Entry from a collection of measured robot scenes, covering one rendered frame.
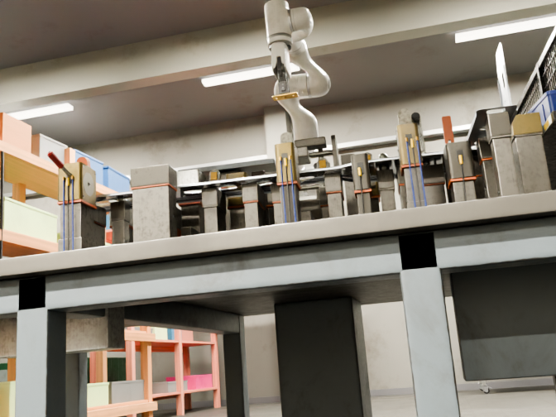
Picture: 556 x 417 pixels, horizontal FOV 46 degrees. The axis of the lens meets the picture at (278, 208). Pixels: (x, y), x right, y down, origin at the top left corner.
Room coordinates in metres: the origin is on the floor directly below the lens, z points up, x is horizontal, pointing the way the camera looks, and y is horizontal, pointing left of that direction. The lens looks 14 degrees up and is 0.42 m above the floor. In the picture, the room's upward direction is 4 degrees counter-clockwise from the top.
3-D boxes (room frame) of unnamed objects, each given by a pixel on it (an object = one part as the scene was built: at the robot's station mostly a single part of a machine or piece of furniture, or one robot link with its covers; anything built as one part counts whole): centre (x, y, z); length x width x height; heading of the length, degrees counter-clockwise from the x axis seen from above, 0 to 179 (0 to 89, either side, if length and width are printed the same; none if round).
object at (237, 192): (1.99, 0.02, 1.00); 1.38 x 0.22 x 0.02; 81
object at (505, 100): (1.88, -0.72, 1.17); 0.12 x 0.01 x 0.34; 171
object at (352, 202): (2.18, -0.26, 0.91); 0.07 x 0.05 x 0.42; 171
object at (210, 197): (2.03, 0.20, 0.84); 0.12 x 0.05 x 0.29; 171
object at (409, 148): (1.72, -0.38, 0.87); 0.12 x 0.07 x 0.35; 171
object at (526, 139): (1.76, -0.72, 0.88); 0.08 x 0.08 x 0.36; 81
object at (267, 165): (2.36, 0.17, 1.16); 0.37 x 0.14 x 0.02; 81
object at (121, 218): (2.08, 0.52, 0.84); 0.05 x 0.05 x 0.29; 81
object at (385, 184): (1.95, -0.34, 0.84); 0.05 x 0.05 x 0.29; 81
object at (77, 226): (1.89, 0.61, 0.88); 0.14 x 0.09 x 0.36; 171
